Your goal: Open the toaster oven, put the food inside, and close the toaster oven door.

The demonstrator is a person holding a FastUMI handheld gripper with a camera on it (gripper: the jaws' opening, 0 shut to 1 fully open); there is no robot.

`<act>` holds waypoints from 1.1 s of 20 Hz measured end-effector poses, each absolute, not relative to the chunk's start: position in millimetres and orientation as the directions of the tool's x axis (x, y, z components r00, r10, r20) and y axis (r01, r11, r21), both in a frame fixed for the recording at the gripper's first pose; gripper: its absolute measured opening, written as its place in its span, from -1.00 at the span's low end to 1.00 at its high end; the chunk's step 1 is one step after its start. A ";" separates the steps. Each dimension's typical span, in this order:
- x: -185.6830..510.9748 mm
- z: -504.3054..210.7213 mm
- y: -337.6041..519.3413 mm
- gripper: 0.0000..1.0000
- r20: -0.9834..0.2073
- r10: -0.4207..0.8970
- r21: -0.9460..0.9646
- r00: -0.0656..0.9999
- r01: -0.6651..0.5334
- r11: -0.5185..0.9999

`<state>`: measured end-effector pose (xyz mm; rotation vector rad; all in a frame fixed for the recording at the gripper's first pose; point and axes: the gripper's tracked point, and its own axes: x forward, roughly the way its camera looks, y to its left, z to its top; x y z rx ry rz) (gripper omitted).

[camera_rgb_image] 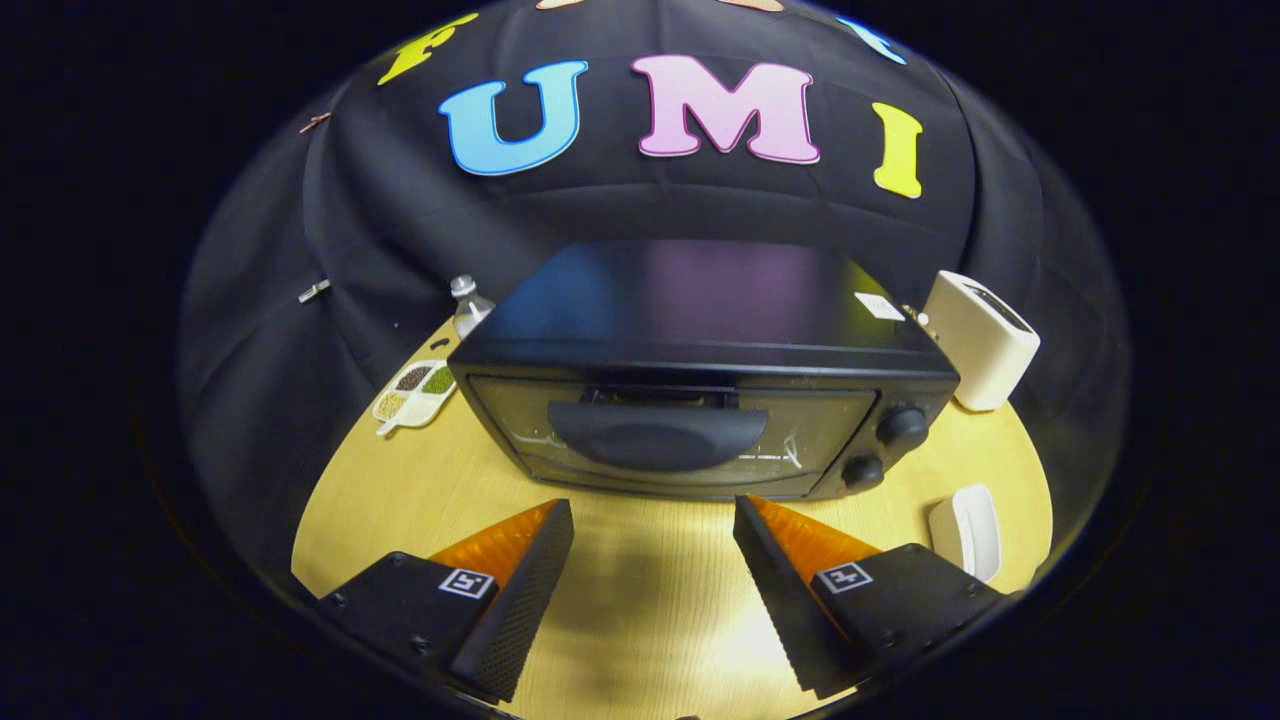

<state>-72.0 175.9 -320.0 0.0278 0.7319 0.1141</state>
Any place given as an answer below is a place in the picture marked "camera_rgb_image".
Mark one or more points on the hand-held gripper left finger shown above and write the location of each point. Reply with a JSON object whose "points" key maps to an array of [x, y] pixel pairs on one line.
{"points": [[520, 610]]}

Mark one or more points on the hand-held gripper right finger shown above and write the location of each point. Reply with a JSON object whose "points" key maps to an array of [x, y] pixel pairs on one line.
{"points": [[785, 610]]}

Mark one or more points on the black toaster oven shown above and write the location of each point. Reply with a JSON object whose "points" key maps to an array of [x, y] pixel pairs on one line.
{"points": [[700, 300]]}

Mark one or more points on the white pop-up toaster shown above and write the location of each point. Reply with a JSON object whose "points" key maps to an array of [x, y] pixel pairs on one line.
{"points": [[975, 340]]}

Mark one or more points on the white rectangular dish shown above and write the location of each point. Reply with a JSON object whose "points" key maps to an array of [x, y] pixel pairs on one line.
{"points": [[975, 530]]}

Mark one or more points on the white divided seasoning dish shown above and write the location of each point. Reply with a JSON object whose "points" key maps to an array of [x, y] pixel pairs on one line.
{"points": [[415, 395]]}

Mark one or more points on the clear plastic water bottle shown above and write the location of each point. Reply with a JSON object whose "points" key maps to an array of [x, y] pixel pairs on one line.
{"points": [[470, 315]]}

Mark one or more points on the silver cloth clip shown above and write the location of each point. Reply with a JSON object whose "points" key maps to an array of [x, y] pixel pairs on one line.
{"points": [[313, 291]]}

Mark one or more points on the black backdrop cloth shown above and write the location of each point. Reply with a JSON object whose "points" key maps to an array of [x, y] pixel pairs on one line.
{"points": [[400, 230]]}

